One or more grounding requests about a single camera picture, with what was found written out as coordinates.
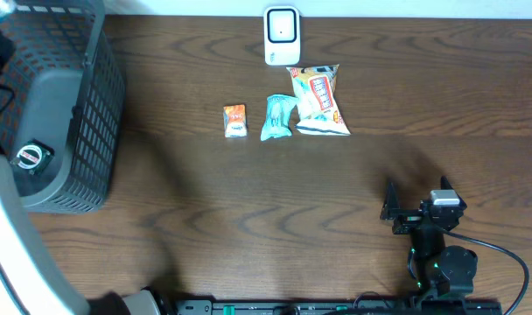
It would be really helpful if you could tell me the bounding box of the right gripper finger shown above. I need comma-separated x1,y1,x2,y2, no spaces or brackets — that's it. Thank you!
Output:
440,176,465,206
381,180,400,211

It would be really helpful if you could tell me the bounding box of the dark green balm box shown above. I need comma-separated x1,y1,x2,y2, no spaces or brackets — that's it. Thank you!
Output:
10,139,54,176

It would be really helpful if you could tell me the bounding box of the yellow snack chip bag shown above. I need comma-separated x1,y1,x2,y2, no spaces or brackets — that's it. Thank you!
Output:
286,64,351,136

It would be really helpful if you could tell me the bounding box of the light green pouch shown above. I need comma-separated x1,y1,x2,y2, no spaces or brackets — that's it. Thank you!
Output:
261,94,298,141

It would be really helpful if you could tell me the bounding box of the orange tissue packet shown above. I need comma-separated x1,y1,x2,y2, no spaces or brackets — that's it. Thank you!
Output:
223,104,248,138

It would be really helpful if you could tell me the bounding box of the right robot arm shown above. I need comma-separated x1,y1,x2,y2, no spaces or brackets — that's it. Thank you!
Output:
381,176,478,309

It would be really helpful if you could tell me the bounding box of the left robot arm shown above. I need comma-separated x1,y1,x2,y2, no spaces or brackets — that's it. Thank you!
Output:
0,14,166,314

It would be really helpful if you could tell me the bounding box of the grey plastic shopping basket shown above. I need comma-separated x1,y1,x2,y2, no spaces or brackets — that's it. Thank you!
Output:
0,0,125,214

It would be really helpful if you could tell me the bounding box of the right black cable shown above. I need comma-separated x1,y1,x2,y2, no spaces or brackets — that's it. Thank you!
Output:
440,229,531,315

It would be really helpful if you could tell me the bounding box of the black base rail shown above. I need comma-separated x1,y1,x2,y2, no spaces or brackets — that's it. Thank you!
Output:
172,299,502,315

